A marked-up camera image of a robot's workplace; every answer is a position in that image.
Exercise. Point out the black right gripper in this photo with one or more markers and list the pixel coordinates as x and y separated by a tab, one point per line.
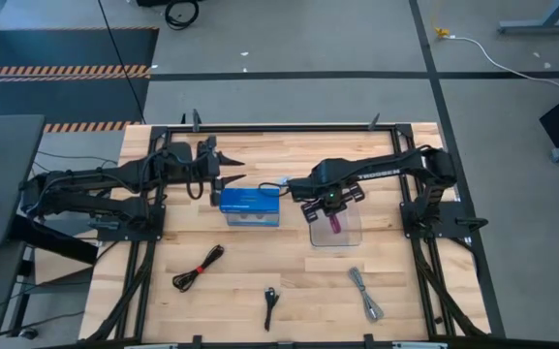
333	201

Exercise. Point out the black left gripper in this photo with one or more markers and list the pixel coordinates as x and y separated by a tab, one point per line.
208	167

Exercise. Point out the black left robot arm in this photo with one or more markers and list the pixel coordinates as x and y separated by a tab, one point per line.
90	204

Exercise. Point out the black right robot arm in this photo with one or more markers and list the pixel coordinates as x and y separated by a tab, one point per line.
381	167

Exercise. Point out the clear plastic container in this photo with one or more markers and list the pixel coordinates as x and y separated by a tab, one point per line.
347	232

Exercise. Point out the blue DualShock controller box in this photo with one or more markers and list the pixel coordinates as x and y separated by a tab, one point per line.
250	199

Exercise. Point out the black slanted table beam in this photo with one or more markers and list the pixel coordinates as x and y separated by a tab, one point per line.
56	240

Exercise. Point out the dark grey desk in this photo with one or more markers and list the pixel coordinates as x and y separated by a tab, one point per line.
8	160

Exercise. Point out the black hazard-striped floor mat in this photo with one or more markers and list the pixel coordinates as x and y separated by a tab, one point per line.
41	48

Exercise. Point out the black computer mouse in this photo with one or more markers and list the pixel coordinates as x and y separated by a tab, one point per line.
28	334

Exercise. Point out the grey metal table leg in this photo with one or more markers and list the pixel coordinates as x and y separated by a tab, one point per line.
545	24

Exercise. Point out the black frame clamp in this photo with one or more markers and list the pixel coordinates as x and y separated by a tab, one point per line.
196	341
368	341
196	121
373	123

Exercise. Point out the black aluminium table frame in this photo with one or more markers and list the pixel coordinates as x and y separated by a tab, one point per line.
284	128

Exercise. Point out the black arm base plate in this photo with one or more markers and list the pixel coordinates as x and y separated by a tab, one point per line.
158	232
448	218

